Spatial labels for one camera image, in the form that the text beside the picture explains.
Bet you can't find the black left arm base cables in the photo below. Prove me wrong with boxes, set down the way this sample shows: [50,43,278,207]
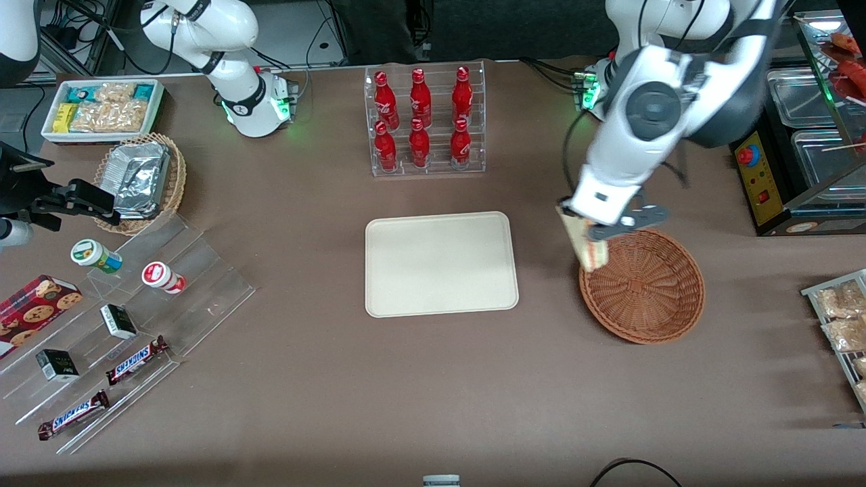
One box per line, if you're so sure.
[520,57,584,93]

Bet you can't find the snickers chocolate bar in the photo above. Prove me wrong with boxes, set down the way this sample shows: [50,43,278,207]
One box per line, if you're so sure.
[106,335,170,386]
[37,390,110,442]

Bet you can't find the cream rectangular serving tray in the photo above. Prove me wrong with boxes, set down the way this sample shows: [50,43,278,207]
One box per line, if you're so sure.
[365,211,520,319]

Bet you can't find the light tan wicker basket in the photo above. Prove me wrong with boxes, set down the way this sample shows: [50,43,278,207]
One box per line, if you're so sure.
[93,133,187,236]

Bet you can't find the green lid yogurt cup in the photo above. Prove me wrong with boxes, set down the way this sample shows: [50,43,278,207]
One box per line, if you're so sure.
[70,239,124,275]

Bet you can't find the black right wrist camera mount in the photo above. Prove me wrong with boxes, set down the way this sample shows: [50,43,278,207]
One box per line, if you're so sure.
[0,142,55,218]

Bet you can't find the white rectangular snack bin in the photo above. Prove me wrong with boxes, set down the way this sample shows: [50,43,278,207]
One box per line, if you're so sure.
[41,78,165,144]

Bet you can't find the black looped cable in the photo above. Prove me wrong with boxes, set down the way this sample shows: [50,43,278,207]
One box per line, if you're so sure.
[589,459,684,487]

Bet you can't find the stacked aluminium foil containers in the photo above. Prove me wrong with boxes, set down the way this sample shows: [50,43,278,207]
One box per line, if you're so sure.
[108,142,172,221]

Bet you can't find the triangular sandwich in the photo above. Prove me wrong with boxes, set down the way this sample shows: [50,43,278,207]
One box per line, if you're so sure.
[556,203,610,273]

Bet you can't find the red lid yogurt cup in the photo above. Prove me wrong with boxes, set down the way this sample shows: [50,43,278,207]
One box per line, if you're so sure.
[141,261,187,295]

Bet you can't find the clear acrylic stepped display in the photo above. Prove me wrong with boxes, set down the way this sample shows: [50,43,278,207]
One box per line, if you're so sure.
[0,215,256,455]

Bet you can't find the small black carton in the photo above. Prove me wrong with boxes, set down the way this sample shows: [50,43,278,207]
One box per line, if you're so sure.
[35,348,80,383]
[100,304,138,340]

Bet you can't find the grey wire rack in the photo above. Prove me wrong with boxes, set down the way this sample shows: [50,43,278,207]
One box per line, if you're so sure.
[801,269,866,413]

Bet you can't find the black arm base cables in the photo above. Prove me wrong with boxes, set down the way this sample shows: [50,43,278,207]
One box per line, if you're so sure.
[520,57,584,93]
[249,46,313,102]

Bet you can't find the black right arm base cables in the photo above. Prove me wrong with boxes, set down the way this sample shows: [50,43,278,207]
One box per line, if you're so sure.
[249,46,313,102]

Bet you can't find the clear acrylic bottle rack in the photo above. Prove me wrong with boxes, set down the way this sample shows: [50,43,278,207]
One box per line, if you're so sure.
[364,61,486,178]

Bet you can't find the red tartan cookie box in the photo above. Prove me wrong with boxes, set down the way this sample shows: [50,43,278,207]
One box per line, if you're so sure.
[0,274,84,359]

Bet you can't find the red cola bottle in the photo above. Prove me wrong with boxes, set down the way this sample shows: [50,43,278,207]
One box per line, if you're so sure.
[410,68,432,128]
[374,120,398,172]
[409,118,430,168]
[374,71,400,131]
[452,66,474,124]
[451,118,472,170]

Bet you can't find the brown round wicker basket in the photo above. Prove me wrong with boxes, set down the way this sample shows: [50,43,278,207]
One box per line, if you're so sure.
[578,227,706,346]

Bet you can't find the black food warmer machine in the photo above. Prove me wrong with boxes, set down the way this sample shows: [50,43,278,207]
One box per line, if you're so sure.
[729,10,866,237]

